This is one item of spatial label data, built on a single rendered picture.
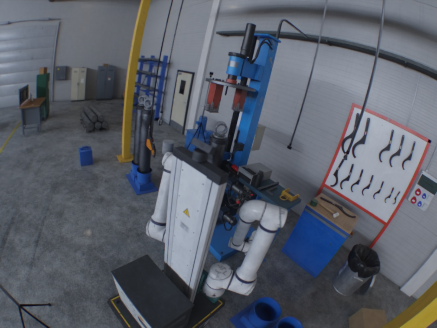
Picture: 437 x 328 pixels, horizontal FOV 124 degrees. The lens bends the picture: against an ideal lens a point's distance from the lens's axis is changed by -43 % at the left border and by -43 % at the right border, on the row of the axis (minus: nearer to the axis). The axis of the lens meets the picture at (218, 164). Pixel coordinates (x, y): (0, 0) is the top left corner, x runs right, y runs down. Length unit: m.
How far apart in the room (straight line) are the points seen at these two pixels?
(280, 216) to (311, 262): 2.02
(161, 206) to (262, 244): 0.82
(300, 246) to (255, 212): 1.99
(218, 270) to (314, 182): 2.90
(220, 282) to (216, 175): 0.85
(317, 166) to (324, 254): 1.69
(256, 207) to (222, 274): 0.57
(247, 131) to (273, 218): 1.66
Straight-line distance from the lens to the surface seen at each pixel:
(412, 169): 3.59
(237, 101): 2.41
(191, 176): 1.00
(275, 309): 2.28
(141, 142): 3.41
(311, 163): 3.92
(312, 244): 2.96
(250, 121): 2.59
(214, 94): 2.15
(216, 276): 1.45
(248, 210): 1.15
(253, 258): 1.31
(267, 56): 2.56
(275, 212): 1.15
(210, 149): 0.90
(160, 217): 1.65
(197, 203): 1.03
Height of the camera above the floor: 2.19
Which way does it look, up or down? 25 degrees down
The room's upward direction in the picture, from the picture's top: 13 degrees clockwise
